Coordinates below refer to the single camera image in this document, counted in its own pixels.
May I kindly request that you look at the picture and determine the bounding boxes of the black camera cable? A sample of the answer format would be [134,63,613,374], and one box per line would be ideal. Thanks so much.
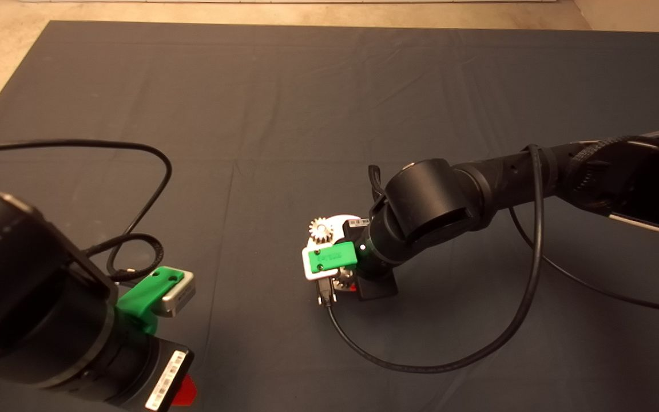
[0,140,173,274]
[316,144,659,374]

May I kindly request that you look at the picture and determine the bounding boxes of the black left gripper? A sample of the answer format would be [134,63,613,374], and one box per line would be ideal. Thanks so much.
[135,338,199,412]

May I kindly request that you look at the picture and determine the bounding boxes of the black left camera cable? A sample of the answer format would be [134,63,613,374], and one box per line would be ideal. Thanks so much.
[0,140,173,274]

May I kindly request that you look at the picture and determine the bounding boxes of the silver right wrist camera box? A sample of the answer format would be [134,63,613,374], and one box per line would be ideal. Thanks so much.
[303,246,339,281]

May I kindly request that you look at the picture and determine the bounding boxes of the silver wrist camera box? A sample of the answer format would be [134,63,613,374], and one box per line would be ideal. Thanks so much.
[303,246,339,281]
[159,269,196,318]

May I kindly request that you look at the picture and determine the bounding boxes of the green left camera mount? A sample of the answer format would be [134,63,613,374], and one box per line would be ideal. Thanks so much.
[117,267,185,335]

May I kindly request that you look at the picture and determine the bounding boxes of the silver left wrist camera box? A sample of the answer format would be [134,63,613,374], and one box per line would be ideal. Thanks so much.
[159,269,196,318]

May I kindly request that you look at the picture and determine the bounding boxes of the dark grey table cloth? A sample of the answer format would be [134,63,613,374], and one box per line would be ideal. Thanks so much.
[0,21,659,412]

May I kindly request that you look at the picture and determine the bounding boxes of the green right camera mount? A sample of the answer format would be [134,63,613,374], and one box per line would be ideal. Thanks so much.
[308,241,359,272]

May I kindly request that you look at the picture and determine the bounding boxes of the braided black arm cable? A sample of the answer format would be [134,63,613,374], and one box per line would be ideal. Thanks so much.
[84,233,165,283]
[569,134,659,175]

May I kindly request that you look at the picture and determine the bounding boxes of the black right camera cable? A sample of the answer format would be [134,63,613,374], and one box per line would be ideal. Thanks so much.
[316,144,659,374]

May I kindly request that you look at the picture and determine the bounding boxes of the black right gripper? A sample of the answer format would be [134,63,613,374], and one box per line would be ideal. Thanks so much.
[342,217,399,302]

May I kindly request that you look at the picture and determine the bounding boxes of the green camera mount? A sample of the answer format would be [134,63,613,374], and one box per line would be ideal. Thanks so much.
[117,267,185,335]
[308,241,359,272]

